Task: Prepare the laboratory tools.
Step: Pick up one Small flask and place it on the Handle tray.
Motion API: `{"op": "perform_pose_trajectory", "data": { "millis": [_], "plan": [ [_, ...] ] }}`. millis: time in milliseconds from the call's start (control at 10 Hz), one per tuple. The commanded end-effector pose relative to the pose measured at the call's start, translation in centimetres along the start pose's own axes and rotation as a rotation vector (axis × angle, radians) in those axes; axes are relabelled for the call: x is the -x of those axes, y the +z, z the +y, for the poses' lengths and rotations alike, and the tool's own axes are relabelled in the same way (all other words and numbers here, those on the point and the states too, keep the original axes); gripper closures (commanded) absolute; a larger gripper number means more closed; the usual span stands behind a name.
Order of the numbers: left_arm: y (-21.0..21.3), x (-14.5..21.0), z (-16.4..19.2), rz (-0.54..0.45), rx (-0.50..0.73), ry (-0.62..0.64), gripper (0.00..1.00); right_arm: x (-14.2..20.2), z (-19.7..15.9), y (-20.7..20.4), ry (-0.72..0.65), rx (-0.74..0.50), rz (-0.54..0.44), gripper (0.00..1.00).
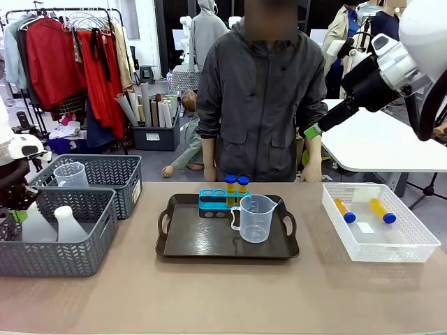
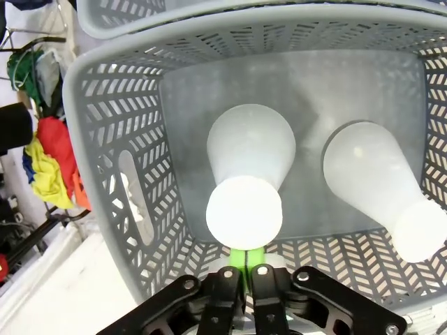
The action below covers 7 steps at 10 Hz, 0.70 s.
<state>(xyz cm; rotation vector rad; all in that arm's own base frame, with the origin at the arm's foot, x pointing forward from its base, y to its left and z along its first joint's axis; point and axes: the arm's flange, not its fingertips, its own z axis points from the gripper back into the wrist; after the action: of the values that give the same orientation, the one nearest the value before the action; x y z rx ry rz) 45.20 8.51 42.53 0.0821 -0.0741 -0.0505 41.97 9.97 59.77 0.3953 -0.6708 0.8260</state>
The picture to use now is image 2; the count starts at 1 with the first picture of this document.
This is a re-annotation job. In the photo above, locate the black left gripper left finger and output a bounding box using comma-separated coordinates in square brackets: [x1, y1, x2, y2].
[94, 246, 249, 335]

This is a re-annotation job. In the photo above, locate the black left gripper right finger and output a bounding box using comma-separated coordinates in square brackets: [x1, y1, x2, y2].
[245, 246, 409, 335]

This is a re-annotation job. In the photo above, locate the white translucent conical flask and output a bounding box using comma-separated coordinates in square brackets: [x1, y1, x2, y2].
[322, 119, 447, 264]
[205, 103, 298, 252]

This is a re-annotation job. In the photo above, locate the grey perforated plastic basket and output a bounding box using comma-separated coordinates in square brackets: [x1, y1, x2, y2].
[75, 0, 447, 40]
[61, 12, 447, 317]

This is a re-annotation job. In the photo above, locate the pile of colourful cloths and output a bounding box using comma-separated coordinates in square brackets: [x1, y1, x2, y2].
[6, 48, 92, 211]

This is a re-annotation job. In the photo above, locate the black cylindrical object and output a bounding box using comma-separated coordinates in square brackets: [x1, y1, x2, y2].
[0, 101, 35, 157]

